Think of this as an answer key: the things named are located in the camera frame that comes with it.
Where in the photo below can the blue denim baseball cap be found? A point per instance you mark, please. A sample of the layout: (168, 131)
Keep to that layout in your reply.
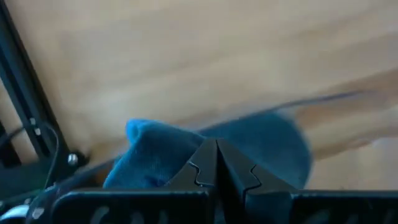
(149, 155)

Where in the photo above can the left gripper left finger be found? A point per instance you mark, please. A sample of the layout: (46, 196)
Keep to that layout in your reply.
(202, 171)

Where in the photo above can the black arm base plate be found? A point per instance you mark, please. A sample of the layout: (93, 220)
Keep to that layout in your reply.
(18, 180)

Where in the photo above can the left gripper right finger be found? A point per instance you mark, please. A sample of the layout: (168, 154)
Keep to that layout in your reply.
(239, 174)

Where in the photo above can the black aluminium table frame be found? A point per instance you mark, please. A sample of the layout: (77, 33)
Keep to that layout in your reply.
(18, 77)

